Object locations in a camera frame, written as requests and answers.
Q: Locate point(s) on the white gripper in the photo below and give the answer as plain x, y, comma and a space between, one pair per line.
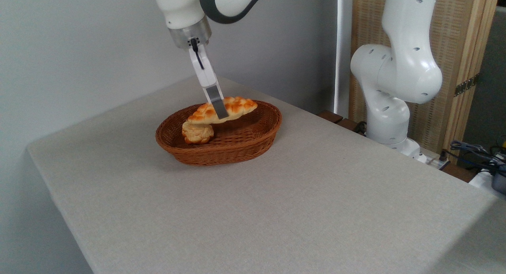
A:
204, 74

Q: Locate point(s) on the long braided bread loaf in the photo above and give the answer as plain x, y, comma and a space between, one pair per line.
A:
239, 106

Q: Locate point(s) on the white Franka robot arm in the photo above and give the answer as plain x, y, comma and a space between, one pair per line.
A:
395, 68

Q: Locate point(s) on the small round bread roll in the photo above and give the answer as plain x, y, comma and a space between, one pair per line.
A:
196, 134

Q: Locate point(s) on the brown oval wicker basket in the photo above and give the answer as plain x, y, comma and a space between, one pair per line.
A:
245, 141

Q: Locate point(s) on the dark brown wooden block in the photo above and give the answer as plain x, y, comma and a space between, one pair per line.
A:
348, 124
330, 116

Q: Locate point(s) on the white vertical pole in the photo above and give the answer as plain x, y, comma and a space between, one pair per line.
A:
343, 48

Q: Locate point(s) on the woven wooden folding screen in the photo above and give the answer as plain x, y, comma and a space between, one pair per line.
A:
454, 29

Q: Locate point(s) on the brass screen hinge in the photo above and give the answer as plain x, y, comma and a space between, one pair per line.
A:
466, 85

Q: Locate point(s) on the dark grey device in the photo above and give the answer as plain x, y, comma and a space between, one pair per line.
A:
500, 184

